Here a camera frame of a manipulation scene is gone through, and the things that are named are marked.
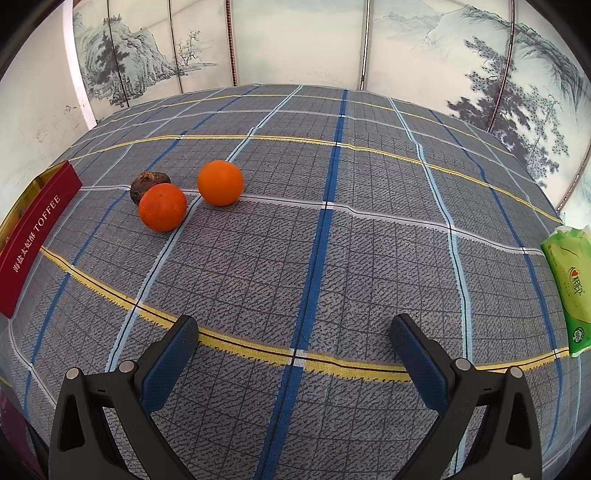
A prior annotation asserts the painted landscape folding screen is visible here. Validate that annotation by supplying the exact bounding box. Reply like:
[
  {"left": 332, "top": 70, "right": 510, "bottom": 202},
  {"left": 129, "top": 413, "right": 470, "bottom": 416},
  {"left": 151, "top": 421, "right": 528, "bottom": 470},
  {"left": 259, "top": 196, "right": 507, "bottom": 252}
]
[{"left": 69, "top": 0, "right": 591, "bottom": 222}]

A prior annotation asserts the blue plaid tablecloth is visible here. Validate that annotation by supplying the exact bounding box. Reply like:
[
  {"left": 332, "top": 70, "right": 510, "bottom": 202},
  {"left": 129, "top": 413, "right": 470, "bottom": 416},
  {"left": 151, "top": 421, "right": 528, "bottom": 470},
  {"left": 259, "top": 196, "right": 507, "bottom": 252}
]
[{"left": 0, "top": 83, "right": 573, "bottom": 480}]

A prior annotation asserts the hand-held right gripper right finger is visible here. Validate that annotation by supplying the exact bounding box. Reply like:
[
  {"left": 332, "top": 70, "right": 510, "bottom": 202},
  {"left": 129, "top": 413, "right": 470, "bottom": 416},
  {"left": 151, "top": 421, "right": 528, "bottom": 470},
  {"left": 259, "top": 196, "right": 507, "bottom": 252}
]
[{"left": 390, "top": 314, "right": 542, "bottom": 480}]

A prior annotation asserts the dark red box lid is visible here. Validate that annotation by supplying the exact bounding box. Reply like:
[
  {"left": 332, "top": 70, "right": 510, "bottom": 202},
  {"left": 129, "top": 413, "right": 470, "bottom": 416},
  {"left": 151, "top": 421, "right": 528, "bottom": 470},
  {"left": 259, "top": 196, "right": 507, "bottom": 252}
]
[{"left": 0, "top": 392, "right": 40, "bottom": 480}]

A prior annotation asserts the green tissue packet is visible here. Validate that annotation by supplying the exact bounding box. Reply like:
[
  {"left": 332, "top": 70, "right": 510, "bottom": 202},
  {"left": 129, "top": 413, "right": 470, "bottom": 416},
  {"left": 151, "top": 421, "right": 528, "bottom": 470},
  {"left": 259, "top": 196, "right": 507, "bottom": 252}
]
[{"left": 540, "top": 224, "right": 591, "bottom": 358}]

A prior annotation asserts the red and gold box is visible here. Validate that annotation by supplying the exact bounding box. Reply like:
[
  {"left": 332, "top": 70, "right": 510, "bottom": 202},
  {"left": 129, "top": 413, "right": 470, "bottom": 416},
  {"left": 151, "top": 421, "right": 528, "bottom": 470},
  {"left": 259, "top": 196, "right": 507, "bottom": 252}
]
[{"left": 0, "top": 161, "right": 83, "bottom": 319}]

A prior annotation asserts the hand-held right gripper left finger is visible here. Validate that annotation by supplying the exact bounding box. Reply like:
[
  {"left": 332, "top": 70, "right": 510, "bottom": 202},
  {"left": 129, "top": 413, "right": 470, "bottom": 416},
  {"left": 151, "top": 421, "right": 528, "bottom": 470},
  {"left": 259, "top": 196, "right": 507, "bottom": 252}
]
[{"left": 48, "top": 315, "right": 199, "bottom": 480}]

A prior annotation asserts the dark brown fruit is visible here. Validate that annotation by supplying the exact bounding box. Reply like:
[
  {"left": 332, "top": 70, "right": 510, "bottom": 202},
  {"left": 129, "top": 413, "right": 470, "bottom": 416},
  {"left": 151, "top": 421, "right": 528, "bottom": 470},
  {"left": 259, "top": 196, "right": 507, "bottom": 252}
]
[{"left": 130, "top": 171, "right": 171, "bottom": 206}]

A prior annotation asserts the small orange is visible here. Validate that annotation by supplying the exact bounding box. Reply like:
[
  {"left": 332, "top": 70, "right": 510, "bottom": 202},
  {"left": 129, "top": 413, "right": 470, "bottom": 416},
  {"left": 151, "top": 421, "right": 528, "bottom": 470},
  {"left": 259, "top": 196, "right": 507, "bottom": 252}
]
[
  {"left": 139, "top": 183, "right": 188, "bottom": 232},
  {"left": 197, "top": 160, "right": 245, "bottom": 206}
]

